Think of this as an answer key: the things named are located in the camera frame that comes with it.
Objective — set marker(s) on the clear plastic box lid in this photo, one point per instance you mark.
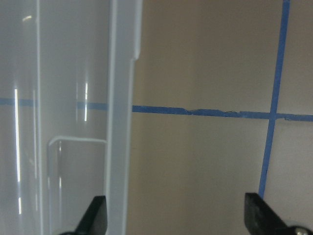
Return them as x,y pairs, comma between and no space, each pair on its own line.
66,84

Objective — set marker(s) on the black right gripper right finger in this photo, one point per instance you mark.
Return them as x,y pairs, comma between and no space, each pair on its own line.
260,219

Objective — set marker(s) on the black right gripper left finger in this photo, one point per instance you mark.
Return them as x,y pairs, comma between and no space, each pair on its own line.
82,215

